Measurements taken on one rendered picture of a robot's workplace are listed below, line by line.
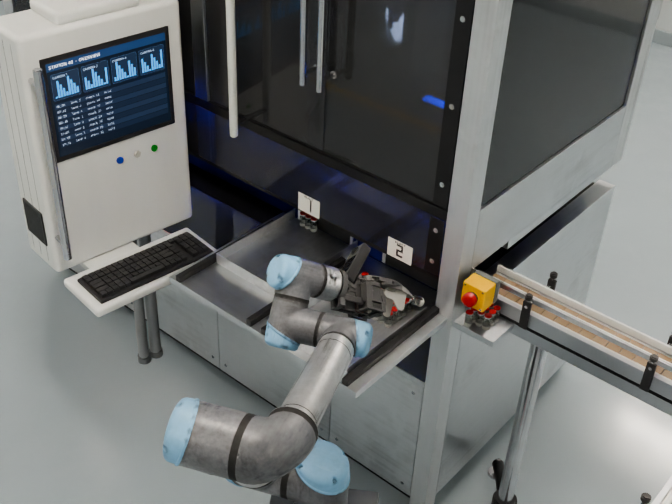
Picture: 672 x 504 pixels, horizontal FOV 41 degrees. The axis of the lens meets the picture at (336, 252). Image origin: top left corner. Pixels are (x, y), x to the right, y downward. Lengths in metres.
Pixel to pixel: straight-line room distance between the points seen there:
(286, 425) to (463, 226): 0.96
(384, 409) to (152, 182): 1.02
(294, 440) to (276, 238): 1.32
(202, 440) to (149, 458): 1.79
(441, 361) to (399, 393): 0.25
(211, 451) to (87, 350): 2.28
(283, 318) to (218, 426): 0.39
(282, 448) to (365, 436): 1.54
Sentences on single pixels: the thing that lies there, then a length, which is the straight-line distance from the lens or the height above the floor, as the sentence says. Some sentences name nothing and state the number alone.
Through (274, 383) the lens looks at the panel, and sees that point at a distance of 3.28.
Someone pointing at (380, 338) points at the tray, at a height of 0.88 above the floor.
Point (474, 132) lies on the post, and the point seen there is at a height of 1.46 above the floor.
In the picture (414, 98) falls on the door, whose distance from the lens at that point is 2.30.
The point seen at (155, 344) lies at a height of 0.25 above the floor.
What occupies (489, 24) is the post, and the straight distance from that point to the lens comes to 2.11.
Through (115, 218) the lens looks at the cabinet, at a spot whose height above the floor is 0.92.
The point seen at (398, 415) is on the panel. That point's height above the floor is 0.41.
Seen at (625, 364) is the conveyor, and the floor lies 0.93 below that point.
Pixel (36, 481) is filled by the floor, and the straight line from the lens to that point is 3.35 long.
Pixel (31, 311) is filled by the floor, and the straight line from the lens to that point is 4.04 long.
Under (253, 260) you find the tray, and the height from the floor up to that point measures 0.88.
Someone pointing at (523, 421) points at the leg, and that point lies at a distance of 2.80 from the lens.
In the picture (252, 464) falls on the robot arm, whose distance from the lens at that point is 1.54.
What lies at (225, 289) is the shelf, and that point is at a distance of 2.59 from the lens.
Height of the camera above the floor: 2.47
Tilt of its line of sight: 35 degrees down
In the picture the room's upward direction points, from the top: 3 degrees clockwise
